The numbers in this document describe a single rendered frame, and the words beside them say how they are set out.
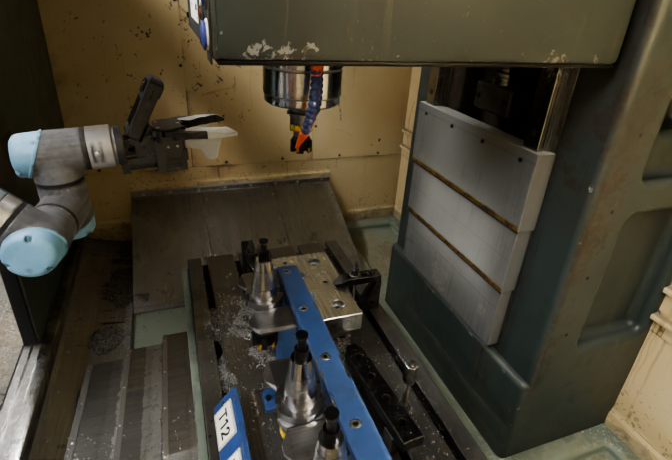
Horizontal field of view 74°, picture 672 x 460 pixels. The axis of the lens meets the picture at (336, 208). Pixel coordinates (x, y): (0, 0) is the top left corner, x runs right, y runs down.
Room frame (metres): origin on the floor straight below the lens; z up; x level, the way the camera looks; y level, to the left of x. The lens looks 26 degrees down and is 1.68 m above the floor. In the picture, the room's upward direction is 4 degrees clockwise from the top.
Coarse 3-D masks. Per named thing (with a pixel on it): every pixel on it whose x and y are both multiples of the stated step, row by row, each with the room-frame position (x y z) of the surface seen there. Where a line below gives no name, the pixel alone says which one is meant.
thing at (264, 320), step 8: (256, 312) 0.56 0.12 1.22; (264, 312) 0.56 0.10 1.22; (272, 312) 0.56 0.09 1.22; (280, 312) 0.56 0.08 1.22; (288, 312) 0.56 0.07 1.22; (256, 320) 0.54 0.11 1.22; (264, 320) 0.54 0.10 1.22; (272, 320) 0.54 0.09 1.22; (280, 320) 0.54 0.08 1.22; (288, 320) 0.55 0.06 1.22; (256, 328) 0.52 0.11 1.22; (264, 328) 0.52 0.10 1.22; (272, 328) 0.52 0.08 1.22; (280, 328) 0.53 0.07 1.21; (288, 328) 0.53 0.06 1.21
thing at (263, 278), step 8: (256, 264) 0.59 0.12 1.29; (264, 264) 0.59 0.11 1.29; (272, 264) 0.60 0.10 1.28; (256, 272) 0.59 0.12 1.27; (264, 272) 0.58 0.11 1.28; (272, 272) 0.59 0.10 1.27; (256, 280) 0.58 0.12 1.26; (264, 280) 0.58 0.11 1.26; (272, 280) 0.59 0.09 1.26; (256, 288) 0.58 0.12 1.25; (264, 288) 0.58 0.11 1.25; (272, 288) 0.59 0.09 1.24; (256, 296) 0.58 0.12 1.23; (264, 296) 0.58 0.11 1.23; (272, 296) 0.58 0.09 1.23
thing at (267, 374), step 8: (272, 360) 0.46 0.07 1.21; (280, 360) 0.46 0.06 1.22; (288, 360) 0.46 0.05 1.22; (272, 368) 0.45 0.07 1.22; (280, 368) 0.45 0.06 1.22; (264, 376) 0.43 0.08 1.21; (272, 376) 0.43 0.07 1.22; (280, 376) 0.43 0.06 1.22; (272, 384) 0.42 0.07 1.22; (280, 384) 0.42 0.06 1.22
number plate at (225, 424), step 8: (224, 408) 0.60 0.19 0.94; (232, 408) 0.59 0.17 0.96; (216, 416) 0.59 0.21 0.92; (224, 416) 0.58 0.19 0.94; (232, 416) 0.57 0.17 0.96; (216, 424) 0.58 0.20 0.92; (224, 424) 0.57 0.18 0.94; (232, 424) 0.56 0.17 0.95; (216, 432) 0.56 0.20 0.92; (224, 432) 0.55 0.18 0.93; (232, 432) 0.54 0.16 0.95; (224, 440) 0.54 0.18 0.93
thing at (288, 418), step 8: (280, 392) 0.40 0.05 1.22; (320, 392) 0.41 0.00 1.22; (280, 400) 0.39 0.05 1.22; (320, 400) 0.39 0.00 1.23; (280, 408) 0.37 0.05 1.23; (312, 408) 0.38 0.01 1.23; (320, 408) 0.38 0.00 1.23; (280, 416) 0.37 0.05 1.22; (288, 416) 0.36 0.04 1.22; (296, 416) 0.37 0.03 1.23; (304, 416) 0.37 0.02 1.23; (312, 416) 0.37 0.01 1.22; (320, 416) 0.38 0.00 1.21; (280, 424) 0.37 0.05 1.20; (288, 424) 0.37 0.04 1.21; (296, 424) 0.36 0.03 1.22
